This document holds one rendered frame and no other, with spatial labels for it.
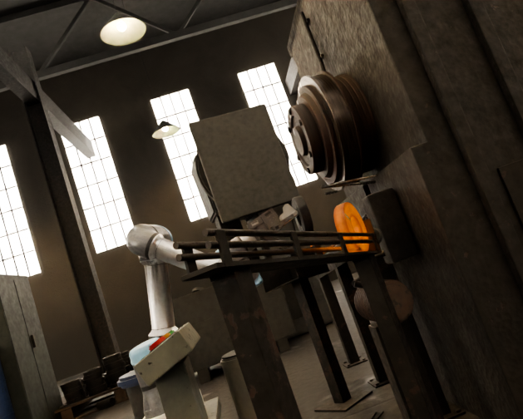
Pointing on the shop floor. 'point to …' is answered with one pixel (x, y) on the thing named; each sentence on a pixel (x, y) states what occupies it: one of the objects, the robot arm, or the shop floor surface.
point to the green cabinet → (19, 345)
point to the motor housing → (398, 294)
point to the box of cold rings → (203, 356)
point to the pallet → (96, 386)
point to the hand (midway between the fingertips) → (300, 211)
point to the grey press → (248, 181)
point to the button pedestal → (175, 375)
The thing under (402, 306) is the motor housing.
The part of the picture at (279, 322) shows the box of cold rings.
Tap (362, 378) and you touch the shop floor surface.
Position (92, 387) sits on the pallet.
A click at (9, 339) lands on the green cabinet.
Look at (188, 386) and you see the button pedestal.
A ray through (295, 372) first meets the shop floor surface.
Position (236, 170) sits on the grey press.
